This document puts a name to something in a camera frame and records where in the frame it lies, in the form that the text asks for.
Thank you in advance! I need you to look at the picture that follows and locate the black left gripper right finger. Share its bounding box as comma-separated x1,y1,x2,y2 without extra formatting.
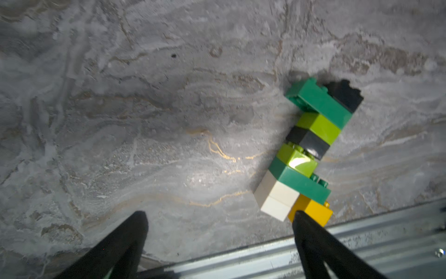
293,210,385,279

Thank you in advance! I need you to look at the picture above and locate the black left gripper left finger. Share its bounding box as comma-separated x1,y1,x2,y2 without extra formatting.
56,211,149,279

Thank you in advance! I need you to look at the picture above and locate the yellow square brick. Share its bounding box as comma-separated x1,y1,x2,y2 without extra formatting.
288,195,333,227

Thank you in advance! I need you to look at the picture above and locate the dark green long brick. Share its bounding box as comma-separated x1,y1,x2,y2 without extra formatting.
285,77,352,130
268,157,331,205

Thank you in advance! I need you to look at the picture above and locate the white lego brick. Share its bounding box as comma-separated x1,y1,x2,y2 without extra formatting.
254,170,300,222

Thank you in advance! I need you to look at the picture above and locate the lime green square brick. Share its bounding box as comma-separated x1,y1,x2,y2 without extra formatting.
276,143,318,177

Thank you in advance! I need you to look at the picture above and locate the black square brick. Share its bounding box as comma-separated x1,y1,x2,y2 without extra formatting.
324,79,364,114
286,126,330,160

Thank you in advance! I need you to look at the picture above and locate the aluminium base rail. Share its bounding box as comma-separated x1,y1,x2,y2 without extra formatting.
138,199,446,279

